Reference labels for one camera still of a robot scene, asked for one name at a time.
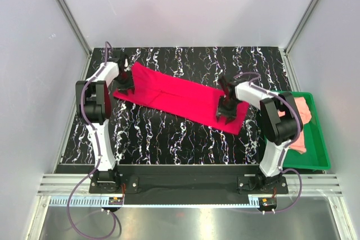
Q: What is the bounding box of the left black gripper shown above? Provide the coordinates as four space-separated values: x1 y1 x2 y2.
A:
115 70 134 96

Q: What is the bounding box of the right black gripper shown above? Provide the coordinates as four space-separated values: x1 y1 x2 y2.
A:
215 96 239 125

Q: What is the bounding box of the red t shirt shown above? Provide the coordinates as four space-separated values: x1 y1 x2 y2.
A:
113 62 249 135

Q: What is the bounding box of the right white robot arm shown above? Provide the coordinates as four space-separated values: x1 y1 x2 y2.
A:
215 75 303 193

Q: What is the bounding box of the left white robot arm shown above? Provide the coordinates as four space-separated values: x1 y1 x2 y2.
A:
75 50 135 193

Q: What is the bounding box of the peach t shirt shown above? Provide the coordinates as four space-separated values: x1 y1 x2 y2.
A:
277 96 313 155

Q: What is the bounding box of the green plastic bin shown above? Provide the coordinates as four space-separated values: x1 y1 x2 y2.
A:
283 92 331 170

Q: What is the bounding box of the right orange connector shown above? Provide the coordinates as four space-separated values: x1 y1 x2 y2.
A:
261 197 277 207

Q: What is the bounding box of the orange connector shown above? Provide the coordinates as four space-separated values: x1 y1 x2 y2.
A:
109 197 124 205
261 197 277 207

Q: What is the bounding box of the left orange connector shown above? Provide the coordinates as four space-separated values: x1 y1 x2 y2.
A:
109 197 124 205

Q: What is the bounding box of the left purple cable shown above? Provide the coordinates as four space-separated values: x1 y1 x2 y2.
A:
66 40 122 238

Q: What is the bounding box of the purple cable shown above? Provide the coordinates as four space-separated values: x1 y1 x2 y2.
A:
233 71 306 215
66 40 122 238

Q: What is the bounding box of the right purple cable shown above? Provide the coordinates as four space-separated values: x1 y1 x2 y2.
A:
233 71 306 215

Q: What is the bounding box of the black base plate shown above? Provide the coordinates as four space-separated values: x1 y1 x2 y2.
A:
89 164 289 206

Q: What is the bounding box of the aluminium rail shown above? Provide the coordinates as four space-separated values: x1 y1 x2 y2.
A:
38 174 342 197

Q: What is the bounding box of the left aluminium frame post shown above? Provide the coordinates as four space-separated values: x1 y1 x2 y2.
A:
55 0 92 57

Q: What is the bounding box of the aluminium frame post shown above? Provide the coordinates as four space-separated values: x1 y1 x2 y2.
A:
283 0 320 56
55 0 92 57

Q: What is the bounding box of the right aluminium frame post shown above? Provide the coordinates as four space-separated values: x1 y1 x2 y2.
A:
283 0 320 56

